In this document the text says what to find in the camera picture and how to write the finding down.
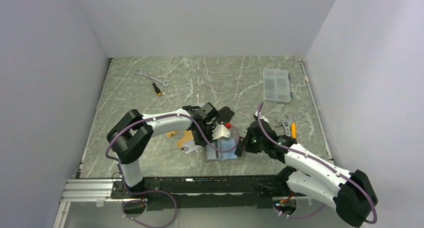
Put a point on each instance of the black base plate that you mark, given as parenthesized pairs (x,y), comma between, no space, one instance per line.
(204,192)

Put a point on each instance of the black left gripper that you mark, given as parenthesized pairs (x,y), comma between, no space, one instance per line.
(198,141)

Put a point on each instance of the grey card holder blue lining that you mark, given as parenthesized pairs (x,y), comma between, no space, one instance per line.
(223,150)

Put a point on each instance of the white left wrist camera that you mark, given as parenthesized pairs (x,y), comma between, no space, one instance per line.
(221,132)

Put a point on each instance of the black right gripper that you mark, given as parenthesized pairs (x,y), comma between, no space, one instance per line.
(248,147)

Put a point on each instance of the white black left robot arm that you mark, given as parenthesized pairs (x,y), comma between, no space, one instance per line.
(129,138)

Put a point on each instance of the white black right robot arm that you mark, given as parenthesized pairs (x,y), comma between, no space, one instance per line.
(350,194)

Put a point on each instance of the aluminium frame rail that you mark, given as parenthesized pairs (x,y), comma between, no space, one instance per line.
(98,191)

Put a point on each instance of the gold card stack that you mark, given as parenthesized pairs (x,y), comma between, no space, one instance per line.
(171,134)

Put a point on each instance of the grey wrench pair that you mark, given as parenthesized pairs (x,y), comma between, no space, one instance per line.
(286,123)

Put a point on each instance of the silver card on table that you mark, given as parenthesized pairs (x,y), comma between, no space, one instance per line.
(190,146)

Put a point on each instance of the black card stack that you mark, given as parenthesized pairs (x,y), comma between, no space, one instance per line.
(225,115)

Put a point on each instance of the gold card under holder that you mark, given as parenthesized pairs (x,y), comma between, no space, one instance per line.
(187,137)

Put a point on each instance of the silver open-end wrench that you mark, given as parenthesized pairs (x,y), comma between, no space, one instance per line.
(163,82)

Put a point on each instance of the yellow handled tool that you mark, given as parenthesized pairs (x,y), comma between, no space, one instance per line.
(293,129)

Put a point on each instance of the black yellow screwdriver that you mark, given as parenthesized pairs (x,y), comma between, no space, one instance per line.
(156,89)

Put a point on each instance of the clear plastic screw box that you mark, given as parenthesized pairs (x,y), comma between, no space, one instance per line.
(276,85)

